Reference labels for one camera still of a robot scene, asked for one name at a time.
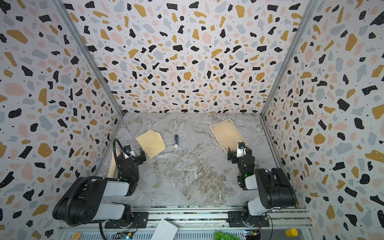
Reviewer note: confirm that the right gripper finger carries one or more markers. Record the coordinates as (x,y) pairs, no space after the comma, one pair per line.
(247,151)
(232,156)

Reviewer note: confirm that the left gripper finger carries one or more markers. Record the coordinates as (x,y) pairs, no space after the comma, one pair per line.
(141,157)
(123,157)

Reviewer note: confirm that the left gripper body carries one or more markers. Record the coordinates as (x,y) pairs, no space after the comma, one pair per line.
(136,156)

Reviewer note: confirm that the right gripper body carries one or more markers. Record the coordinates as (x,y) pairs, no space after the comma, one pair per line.
(237,156)

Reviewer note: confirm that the cream paper letter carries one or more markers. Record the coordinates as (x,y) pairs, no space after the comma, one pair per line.
(227,135)

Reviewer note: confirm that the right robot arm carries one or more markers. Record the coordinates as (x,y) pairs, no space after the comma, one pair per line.
(274,189)

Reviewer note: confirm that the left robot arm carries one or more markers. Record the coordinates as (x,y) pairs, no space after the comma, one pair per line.
(82,203)

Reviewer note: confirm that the wooden roller pin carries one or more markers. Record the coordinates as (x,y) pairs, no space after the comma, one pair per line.
(113,165)

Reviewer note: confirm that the blue white glue stick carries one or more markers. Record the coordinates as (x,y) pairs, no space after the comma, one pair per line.
(176,141)

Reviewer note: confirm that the small circuit board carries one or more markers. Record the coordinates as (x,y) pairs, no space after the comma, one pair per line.
(126,235)

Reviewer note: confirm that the right circuit board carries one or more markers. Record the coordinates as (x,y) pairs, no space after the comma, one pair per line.
(253,235)

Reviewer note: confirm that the white paper sheet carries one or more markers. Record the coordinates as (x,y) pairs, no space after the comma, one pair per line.
(164,231)

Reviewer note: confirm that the green plastic object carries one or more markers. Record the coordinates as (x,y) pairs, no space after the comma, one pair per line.
(224,236)

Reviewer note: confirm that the yellow round object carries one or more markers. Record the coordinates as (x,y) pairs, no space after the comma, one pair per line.
(292,233)

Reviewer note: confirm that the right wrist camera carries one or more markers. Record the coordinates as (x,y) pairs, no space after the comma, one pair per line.
(241,149)

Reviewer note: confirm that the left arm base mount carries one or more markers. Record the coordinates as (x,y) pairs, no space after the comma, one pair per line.
(135,220)

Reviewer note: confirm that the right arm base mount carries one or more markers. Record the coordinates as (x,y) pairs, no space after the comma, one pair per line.
(239,219)

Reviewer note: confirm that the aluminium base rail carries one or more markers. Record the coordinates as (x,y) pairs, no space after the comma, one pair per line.
(200,223)

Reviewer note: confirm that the left aluminium corner post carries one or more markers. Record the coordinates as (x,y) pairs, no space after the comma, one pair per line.
(65,16)

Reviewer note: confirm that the aluminium corner post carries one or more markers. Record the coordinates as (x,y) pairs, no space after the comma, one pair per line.
(65,16)
(290,54)

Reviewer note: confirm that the right aluminium corner post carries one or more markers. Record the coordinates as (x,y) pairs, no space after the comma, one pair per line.
(290,54)

